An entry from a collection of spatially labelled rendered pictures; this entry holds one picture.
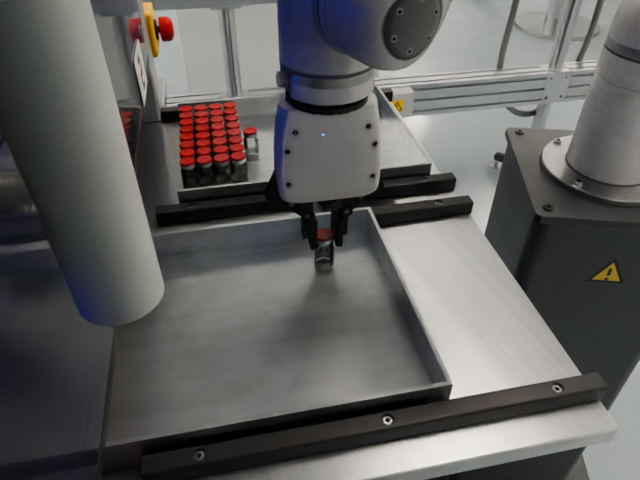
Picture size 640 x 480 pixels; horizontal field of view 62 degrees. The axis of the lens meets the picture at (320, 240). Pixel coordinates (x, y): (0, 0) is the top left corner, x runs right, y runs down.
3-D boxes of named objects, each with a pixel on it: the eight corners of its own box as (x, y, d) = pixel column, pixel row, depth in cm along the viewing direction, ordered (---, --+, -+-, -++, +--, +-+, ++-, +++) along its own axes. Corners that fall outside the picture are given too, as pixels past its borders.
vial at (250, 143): (246, 162, 79) (243, 134, 76) (244, 154, 81) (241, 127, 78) (260, 160, 79) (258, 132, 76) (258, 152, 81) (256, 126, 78)
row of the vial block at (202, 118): (201, 192, 73) (195, 164, 70) (197, 130, 86) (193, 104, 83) (217, 190, 73) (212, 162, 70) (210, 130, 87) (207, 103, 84)
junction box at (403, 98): (378, 120, 181) (380, 95, 175) (374, 113, 184) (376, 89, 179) (412, 117, 183) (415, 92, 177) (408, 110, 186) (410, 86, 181)
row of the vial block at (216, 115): (217, 190, 73) (213, 162, 70) (211, 130, 87) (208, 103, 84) (233, 189, 73) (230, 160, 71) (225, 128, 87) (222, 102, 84)
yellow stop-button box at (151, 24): (114, 61, 89) (103, 16, 84) (118, 46, 94) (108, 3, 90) (161, 58, 90) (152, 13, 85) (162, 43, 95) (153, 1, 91)
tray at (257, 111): (181, 213, 69) (176, 191, 67) (181, 122, 89) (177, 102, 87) (429, 184, 75) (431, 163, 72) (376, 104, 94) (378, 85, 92)
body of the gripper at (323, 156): (275, 104, 44) (281, 213, 51) (394, 94, 46) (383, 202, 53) (265, 70, 50) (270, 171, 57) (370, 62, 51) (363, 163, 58)
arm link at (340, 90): (281, 81, 42) (282, 116, 44) (388, 73, 44) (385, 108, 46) (268, 45, 49) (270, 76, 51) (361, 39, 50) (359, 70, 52)
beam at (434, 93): (163, 140, 175) (155, 107, 167) (163, 129, 181) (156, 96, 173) (600, 98, 200) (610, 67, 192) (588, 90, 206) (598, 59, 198)
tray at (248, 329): (42, 483, 42) (26, 460, 40) (85, 266, 62) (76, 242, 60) (447, 408, 47) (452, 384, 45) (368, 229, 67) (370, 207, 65)
